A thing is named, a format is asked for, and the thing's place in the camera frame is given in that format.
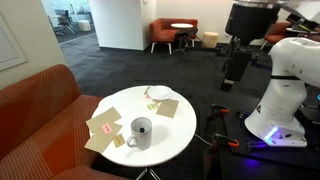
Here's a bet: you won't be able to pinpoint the grey office chair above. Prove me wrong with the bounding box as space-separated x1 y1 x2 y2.
53 9 78 37

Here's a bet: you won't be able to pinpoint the chrome table legs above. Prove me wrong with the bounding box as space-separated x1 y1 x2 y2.
135 166 162 180

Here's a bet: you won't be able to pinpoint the small white round table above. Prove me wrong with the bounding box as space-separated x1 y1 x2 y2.
170 22 195 55

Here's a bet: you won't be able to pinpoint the red lounge chair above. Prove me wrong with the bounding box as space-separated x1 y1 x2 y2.
259 21 293 51

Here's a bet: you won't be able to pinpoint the white round stool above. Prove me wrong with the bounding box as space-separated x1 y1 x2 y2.
77 19 92 33

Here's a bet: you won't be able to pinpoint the thin white cable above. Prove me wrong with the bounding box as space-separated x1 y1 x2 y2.
193 133 214 147

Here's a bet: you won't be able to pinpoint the long black mounting beam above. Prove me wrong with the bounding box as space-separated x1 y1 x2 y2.
184 44 275 73

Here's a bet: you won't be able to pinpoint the white ceramic mug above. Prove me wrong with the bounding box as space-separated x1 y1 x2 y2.
126 116 153 151

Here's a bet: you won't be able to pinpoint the pink sticky note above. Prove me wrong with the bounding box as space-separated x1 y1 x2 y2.
101 122 113 135

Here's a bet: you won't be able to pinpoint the beige round ottoman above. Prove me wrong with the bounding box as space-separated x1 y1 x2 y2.
202 31 220 49

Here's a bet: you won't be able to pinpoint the black clamp with orange handle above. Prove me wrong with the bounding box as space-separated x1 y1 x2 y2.
202 132 241 180
203 103 231 133

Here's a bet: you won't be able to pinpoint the red lounge sofa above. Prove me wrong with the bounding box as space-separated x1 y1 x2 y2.
148 17 199 55

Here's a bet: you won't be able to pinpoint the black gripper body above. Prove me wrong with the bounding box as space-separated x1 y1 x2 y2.
224 2 282 47

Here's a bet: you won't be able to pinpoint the white round plate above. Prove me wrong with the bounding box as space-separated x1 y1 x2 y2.
146 85 175 101

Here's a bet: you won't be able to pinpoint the small green packet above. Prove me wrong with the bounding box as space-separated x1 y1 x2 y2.
146 102 160 111

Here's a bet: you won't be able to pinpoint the orange patterned sofa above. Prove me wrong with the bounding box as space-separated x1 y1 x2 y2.
0 63 129 180

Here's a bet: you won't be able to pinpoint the white side table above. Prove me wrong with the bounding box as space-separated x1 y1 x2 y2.
285 26 320 35

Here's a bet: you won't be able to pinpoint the small tan card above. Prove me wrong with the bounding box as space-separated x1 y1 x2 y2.
112 132 127 149

